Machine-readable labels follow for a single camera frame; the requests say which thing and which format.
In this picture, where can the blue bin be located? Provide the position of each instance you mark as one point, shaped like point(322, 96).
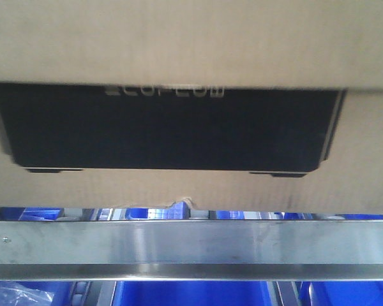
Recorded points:
point(341, 293)
point(61, 290)
point(192, 293)

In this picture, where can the blue bin lower middle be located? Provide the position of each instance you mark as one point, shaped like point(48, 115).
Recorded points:
point(192, 293)

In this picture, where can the clear plastic bag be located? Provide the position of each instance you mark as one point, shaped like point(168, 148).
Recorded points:
point(12, 293)

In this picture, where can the blue bins behind box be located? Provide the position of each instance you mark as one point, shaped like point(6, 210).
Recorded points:
point(177, 211)

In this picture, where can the blue bin lower left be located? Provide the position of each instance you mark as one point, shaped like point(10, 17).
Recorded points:
point(61, 290)

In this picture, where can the metal shelf front rail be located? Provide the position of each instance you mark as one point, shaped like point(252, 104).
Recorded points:
point(235, 250)

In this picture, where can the brown cardboard box black print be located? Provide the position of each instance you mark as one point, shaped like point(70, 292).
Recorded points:
point(268, 44)

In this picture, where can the blue bin lower right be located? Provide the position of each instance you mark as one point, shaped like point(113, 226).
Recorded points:
point(341, 293)

